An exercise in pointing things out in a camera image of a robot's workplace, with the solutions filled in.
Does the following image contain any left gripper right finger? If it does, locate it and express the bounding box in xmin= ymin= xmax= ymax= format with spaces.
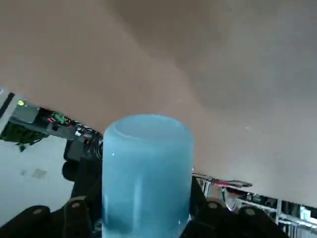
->
xmin=183 ymin=178 xmax=291 ymax=238

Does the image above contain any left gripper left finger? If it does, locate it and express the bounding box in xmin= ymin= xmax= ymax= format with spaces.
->
xmin=0 ymin=158 xmax=104 ymax=238

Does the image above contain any light blue plastic cup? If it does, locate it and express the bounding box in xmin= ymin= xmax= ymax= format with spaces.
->
xmin=102 ymin=114 xmax=195 ymax=238

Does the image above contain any pink marker pen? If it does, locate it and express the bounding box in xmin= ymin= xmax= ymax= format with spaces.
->
xmin=213 ymin=179 xmax=239 ymax=186

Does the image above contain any black power supply unit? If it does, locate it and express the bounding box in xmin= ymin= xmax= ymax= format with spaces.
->
xmin=9 ymin=104 xmax=82 ymax=142

